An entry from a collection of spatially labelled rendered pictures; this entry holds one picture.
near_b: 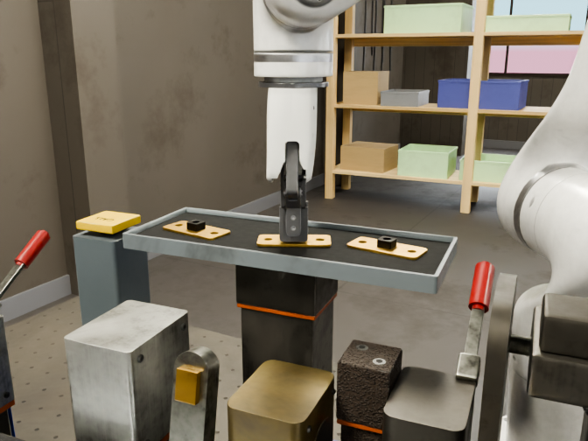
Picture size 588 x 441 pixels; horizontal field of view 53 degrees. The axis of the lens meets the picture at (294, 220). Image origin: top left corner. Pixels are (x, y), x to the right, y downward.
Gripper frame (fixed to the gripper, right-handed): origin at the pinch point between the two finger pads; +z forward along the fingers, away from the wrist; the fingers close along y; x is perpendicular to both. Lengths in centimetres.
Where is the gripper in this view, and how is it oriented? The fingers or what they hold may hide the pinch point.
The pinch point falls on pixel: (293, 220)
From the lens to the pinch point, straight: 67.6
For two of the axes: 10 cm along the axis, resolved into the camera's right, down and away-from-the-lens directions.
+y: -0.3, 2.7, -9.6
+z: 0.0, 9.6, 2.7
